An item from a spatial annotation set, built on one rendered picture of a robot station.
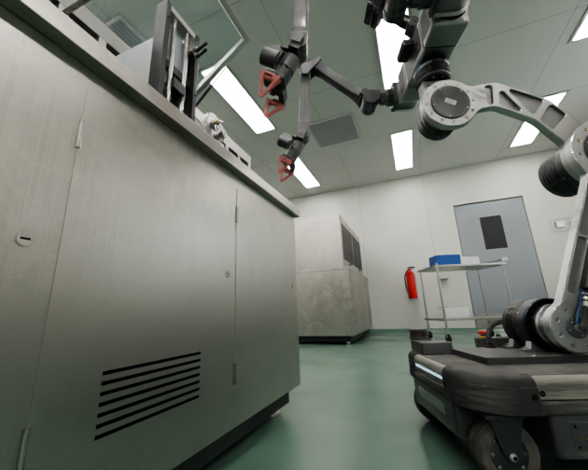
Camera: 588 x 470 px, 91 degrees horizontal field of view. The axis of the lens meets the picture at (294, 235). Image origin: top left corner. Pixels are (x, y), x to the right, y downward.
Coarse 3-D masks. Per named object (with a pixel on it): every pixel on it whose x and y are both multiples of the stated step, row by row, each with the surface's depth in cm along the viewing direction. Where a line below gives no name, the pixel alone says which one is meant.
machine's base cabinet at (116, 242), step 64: (0, 64) 41; (64, 64) 50; (0, 128) 40; (64, 128) 48; (128, 128) 60; (0, 192) 39; (64, 192) 47; (128, 192) 58; (192, 192) 76; (256, 192) 110; (0, 256) 38; (64, 256) 46; (128, 256) 56; (192, 256) 72; (256, 256) 103; (0, 320) 38; (64, 320) 44; (128, 320) 54; (192, 320) 70; (256, 320) 97; (0, 384) 37; (64, 384) 43; (128, 384) 53; (192, 384) 67; (256, 384) 92; (0, 448) 36; (64, 448) 42; (128, 448) 51; (192, 448) 65
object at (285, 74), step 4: (280, 64) 93; (284, 64) 92; (268, 68) 89; (276, 68) 93; (280, 68) 92; (284, 68) 92; (288, 68) 92; (276, 72) 89; (280, 72) 91; (284, 72) 92; (288, 72) 92; (280, 76) 88; (284, 76) 89; (288, 76) 93; (284, 80) 90; (288, 80) 94; (280, 84) 91; (284, 84) 92; (276, 88) 93; (284, 88) 93; (272, 92) 97; (276, 92) 97
